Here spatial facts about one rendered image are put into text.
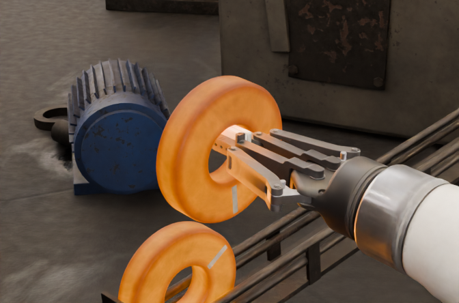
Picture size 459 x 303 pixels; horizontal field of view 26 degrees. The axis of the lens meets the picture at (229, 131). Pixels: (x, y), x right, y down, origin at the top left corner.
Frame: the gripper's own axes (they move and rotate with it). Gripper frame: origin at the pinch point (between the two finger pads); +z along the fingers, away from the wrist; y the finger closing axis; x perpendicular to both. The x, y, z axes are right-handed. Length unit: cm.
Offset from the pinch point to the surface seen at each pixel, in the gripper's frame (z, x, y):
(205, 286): 5.1, -22.7, 3.2
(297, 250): 3.1, -22.6, 17.3
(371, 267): 61, -96, 119
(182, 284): 9.2, -24.4, 3.1
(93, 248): 120, -99, 74
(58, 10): 321, -110, 209
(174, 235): 6.1, -14.3, -1.1
